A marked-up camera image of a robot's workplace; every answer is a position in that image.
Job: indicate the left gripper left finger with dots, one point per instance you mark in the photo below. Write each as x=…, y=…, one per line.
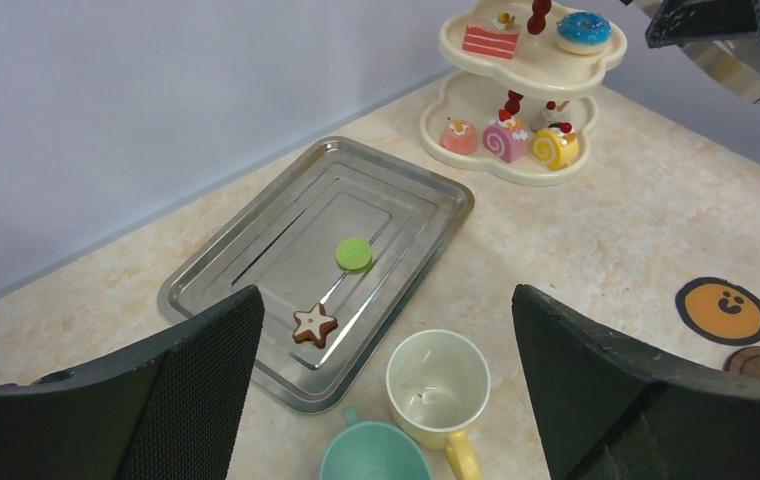
x=165, y=407

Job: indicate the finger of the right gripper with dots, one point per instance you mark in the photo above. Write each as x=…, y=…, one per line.
x=679, y=22

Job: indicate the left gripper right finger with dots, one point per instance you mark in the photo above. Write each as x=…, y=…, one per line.
x=609, y=406

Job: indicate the black-tipped metal tongs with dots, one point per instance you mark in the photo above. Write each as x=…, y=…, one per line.
x=733, y=64

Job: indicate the blue frosted donut toy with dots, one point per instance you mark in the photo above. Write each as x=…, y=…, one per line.
x=583, y=33

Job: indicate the white cream cupcake toy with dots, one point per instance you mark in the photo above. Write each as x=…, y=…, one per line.
x=552, y=112

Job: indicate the yellow cake slice toy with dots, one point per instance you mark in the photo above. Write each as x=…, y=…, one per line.
x=556, y=146

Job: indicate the pink strawberry cake slice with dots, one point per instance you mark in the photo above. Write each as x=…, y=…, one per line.
x=495, y=37

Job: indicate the pink swirl roll cake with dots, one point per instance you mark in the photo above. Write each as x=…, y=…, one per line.
x=506, y=137

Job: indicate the stainless steel tray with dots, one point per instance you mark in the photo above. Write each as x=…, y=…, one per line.
x=283, y=242

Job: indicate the pink dome cupcake toy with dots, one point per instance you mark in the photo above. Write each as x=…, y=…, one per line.
x=459, y=137

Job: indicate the black yellow smiley coaster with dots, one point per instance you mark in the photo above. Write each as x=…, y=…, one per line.
x=719, y=311

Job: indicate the chocolate star cookie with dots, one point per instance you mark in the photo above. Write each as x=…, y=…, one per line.
x=313, y=326

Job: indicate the yellow mug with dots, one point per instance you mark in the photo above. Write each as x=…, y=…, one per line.
x=438, y=385

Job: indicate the cream three-tier dessert stand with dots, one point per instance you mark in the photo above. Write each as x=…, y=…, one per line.
x=538, y=72

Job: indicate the teal cup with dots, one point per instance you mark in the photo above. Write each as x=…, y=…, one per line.
x=369, y=449

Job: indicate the green macaron upper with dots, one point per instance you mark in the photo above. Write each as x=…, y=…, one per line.
x=354, y=254

